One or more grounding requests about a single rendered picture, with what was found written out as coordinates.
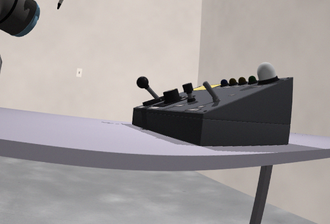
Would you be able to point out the black control console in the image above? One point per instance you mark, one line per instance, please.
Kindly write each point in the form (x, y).
(239, 113)

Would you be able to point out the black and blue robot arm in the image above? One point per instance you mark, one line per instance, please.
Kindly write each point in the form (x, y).
(18, 17)

